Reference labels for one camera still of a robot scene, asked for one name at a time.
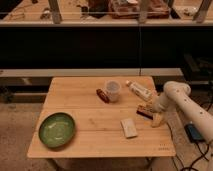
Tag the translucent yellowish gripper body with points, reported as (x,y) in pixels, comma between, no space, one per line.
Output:
(158,120)

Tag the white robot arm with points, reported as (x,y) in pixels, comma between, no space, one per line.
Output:
(178,93)

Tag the white ceramic cup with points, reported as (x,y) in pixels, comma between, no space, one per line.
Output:
(112,89)

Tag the green ceramic bowl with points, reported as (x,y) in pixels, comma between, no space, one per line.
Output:
(57,130)

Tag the white plastic tube bottle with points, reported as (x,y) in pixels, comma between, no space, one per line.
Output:
(139,90)

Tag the wooden folding table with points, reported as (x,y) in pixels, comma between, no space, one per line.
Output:
(99,130)

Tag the dark red snack bar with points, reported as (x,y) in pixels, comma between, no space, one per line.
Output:
(102,95)

